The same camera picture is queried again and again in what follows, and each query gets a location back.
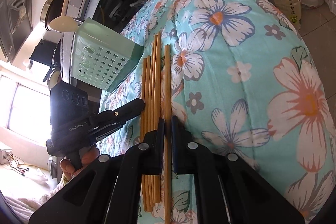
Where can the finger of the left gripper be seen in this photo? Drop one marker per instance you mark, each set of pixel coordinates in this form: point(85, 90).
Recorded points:
point(112, 120)

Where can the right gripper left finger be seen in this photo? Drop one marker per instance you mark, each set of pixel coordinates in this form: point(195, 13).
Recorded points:
point(145, 158)

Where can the black range hood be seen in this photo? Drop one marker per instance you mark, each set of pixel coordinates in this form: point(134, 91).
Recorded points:
point(16, 25)

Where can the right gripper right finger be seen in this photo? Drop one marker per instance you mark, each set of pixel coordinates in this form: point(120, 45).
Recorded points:
point(190, 157)

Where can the person's left hand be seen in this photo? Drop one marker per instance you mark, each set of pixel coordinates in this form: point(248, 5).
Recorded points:
point(69, 170)

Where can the bamboo chopstick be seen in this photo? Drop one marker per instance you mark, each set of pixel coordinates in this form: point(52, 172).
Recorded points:
point(152, 107)
point(157, 109)
point(144, 197)
point(167, 161)
point(149, 206)

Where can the floral turquoise quilted cloth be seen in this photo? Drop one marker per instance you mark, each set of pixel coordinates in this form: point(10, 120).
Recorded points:
point(243, 81)

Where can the green star-perforated utensil holder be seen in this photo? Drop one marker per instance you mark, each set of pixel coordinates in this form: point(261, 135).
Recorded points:
point(102, 57)

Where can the cream round plastic spoon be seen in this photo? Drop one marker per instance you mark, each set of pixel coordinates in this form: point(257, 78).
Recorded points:
point(64, 24)

